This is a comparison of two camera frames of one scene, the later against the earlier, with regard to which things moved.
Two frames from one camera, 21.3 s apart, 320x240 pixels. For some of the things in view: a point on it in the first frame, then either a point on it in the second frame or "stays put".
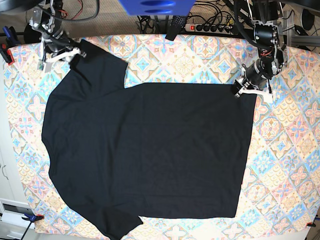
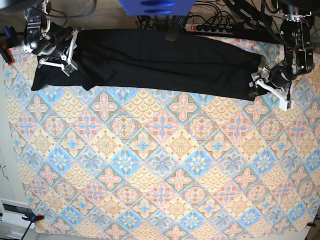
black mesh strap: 176,25 stays put
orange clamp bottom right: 310,224 stays put
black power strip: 211,29 stays put
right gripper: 256,77 -> 278,75
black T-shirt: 150,150 -> 158,62
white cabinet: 14,206 stays put
